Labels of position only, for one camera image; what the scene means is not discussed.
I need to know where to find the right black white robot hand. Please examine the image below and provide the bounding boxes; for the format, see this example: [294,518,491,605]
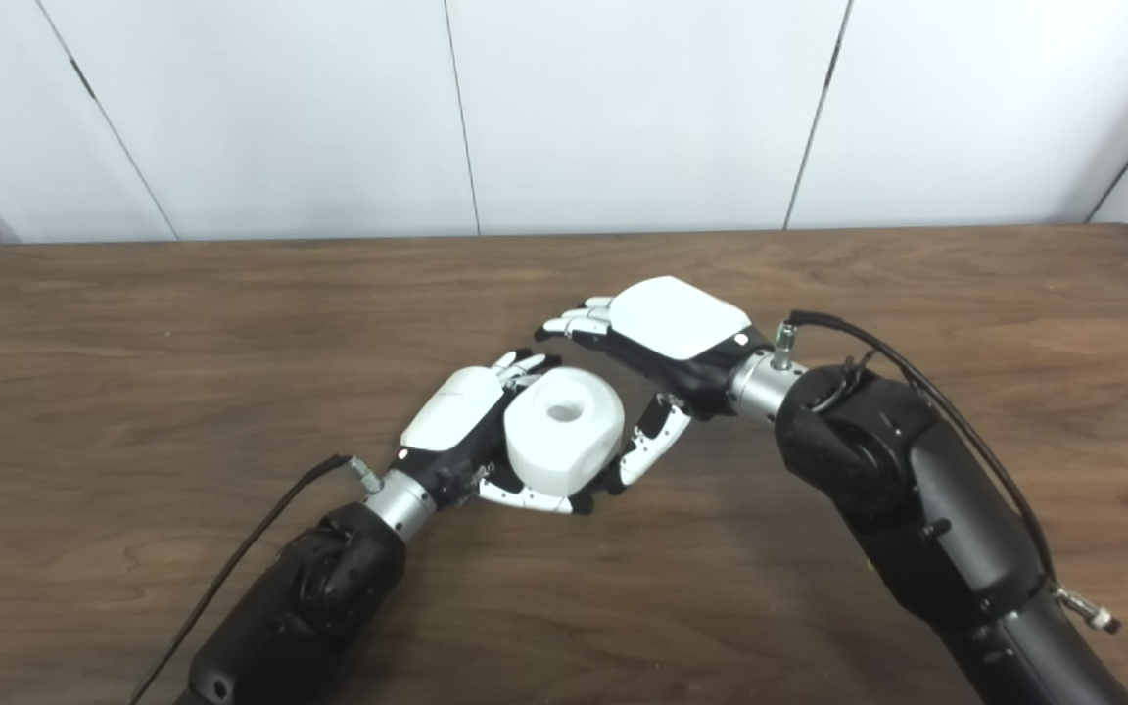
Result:
[535,275,771,495]

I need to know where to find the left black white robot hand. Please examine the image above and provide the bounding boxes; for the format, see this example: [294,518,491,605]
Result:
[391,350,596,517]

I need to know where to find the round white piece with holes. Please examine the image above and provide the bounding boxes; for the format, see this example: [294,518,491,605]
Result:
[502,367,626,497]

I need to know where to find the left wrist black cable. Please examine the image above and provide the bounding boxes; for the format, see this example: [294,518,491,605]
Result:
[128,453,385,705]

